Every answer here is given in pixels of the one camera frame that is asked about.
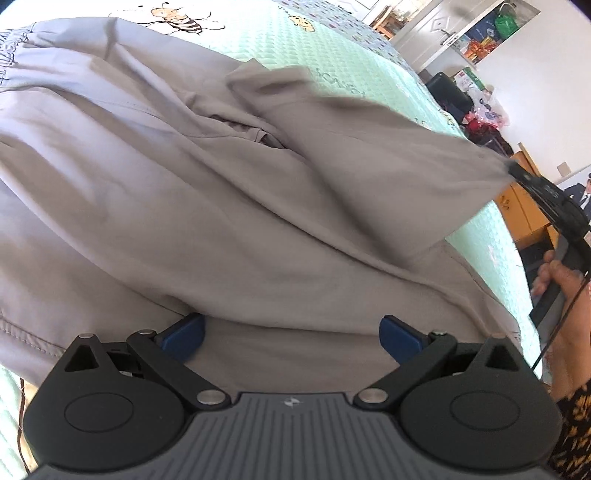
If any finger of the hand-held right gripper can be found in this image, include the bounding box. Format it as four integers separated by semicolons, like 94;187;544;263
508;161;543;195

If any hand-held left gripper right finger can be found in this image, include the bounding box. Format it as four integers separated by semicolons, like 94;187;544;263
355;315;520;410

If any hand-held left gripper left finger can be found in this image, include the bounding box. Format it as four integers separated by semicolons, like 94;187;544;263
65;313;232;410

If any grey hooded jacket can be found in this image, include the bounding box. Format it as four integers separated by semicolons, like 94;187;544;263
0;16;513;398

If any person's right forearm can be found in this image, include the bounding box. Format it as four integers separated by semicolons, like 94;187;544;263
547;342;591;480

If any person's right hand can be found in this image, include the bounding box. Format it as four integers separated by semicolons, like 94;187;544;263
533;251;591;356

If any portrait photo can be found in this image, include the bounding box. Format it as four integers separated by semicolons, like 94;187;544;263
556;171;591;219

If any wooden desk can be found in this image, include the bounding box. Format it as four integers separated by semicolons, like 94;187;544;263
496;143;563;251

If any pile of plastic bags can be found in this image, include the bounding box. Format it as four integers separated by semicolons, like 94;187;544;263
462;88;514;154

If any green and white box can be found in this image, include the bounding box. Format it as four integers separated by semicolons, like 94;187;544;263
455;67;489;94

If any black bag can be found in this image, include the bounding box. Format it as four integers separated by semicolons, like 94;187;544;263
425;71;468;124

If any shelf of colourful goods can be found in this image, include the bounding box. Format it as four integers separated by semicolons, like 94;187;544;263
462;0;523;64

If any bee print quilted bedspread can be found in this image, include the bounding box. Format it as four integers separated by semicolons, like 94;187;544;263
0;0;543;480

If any white room door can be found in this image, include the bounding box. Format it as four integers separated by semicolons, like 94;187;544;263
392;0;505;71

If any wooden stool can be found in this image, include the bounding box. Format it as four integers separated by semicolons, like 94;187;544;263
373;8;403;38

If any black cable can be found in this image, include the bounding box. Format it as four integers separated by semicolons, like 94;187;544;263
530;274;591;371

